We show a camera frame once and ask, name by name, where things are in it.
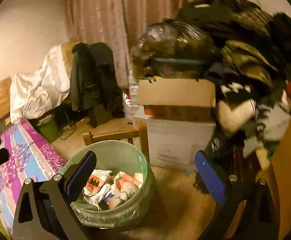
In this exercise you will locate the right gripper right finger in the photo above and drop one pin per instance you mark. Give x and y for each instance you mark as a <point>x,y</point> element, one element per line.
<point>258,221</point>

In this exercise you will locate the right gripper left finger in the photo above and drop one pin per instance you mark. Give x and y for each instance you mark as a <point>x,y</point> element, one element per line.
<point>44,208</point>

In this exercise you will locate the tan sponge block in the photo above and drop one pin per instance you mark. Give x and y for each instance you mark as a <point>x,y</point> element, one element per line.
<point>113,202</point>

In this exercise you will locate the grey paper ball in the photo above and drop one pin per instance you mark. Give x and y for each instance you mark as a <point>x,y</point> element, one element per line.
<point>127,190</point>

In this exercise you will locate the green lined trash bin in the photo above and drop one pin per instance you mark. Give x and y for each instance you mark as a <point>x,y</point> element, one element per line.
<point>128,164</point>

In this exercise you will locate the floral striped bedspread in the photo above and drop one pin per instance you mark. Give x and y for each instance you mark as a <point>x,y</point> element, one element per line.
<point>30,156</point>

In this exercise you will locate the crumpled red white wrapper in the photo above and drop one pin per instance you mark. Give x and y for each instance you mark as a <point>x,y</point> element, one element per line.
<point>97,180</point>

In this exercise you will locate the small green waste bin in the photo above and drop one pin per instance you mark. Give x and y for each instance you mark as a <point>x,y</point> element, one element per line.
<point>48,128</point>

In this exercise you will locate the right white satin cover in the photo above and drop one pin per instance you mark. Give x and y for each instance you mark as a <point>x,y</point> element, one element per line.
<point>34,94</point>

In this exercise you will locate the white HP printer box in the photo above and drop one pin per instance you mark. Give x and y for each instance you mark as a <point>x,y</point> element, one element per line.
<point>173,144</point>

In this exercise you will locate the wooden chair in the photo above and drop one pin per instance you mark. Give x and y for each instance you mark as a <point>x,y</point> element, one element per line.
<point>140,132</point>

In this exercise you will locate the open brown cardboard box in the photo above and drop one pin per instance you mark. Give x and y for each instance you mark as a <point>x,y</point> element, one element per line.
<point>177,99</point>

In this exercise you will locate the dark jacket on chair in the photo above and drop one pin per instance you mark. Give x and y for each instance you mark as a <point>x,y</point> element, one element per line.
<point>93,79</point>

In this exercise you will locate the black plastic bag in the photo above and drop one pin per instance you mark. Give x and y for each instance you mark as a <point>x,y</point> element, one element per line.
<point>173,49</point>

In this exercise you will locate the pink patterned curtain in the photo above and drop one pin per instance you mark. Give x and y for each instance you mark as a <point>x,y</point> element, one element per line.
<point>118,23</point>

